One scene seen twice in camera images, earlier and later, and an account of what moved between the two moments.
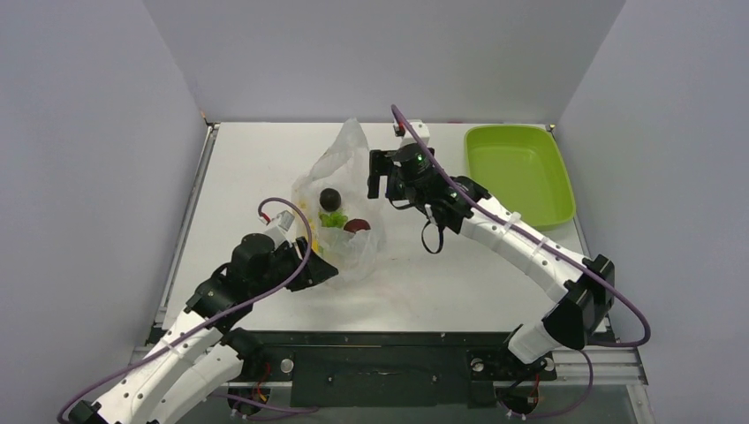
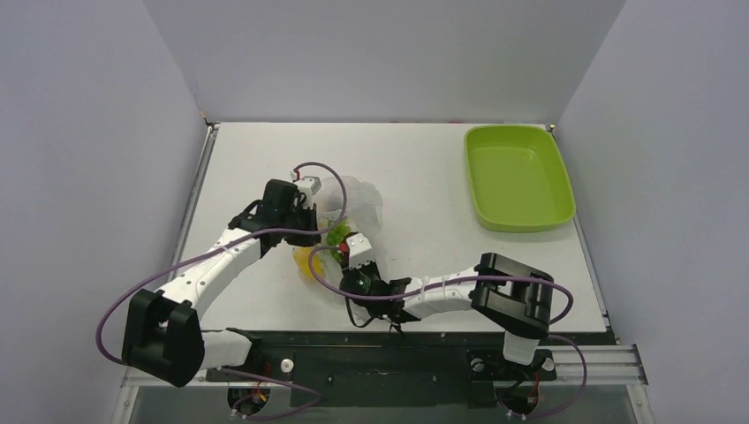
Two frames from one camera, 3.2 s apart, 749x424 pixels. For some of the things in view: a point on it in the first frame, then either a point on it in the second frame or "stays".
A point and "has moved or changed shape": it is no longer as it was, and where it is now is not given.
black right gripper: x=378 y=173 -> x=348 y=271
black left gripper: x=315 y=270 -> x=309 y=214
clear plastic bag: x=336 y=218 has moved or changed shape
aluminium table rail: x=207 y=145 stays
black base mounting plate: x=388 y=367 stays
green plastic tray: x=522 y=169 stays
